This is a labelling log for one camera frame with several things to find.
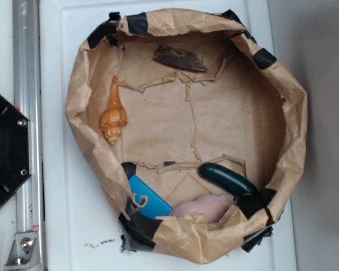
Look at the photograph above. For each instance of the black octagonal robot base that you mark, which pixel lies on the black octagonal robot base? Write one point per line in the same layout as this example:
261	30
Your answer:
15	166

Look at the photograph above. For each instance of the orange spiral sea shell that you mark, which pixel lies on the orange spiral sea shell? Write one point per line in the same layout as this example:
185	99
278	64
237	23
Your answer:
115	117

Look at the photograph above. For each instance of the brown paper bag bin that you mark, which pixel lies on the brown paper bag bin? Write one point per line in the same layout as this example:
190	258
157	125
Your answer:
247	113

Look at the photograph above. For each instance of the dark brown bark piece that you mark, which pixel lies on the dark brown bark piece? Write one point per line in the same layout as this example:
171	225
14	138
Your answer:
179	59

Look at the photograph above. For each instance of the pink soft plush toy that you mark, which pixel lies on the pink soft plush toy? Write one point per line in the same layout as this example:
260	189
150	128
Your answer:
213	207

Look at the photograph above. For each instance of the white plastic tray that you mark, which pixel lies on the white plastic tray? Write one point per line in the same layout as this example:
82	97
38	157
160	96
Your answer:
82	230

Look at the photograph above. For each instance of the dark green rounded handle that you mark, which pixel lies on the dark green rounded handle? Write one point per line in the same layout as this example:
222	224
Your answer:
226	178

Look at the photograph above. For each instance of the metal corner bracket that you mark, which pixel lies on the metal corner bracket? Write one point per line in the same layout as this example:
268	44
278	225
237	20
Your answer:
25	253

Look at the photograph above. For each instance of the aluminium extrusion rail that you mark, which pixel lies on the aluminium extrusion rail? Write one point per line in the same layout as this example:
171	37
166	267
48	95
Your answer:
27	96

